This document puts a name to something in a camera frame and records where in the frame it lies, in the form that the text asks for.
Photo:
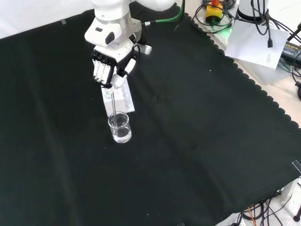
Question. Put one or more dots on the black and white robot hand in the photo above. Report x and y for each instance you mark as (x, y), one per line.
(113, 68)

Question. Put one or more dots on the clear glass rod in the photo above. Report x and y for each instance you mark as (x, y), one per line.
(114, 108)

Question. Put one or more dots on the clear glass beaker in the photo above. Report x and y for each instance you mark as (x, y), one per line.
(119, 128)

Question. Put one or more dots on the white test tube rack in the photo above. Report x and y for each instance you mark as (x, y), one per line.
(122, 99)

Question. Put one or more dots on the grey tape piece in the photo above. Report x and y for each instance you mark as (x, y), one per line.
(63, 21)

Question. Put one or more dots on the black bench cloth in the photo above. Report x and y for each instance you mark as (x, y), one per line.
(141, 141)

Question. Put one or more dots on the yellow stop button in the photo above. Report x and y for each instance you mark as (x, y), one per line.
(213, 13)

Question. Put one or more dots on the white paper sheet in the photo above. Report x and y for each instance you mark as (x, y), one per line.
(256, 44)

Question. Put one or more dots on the black power adapter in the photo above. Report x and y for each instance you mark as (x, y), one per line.
(291, 50)

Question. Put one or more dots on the black tripod leg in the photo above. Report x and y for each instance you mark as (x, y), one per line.
(298, 214)

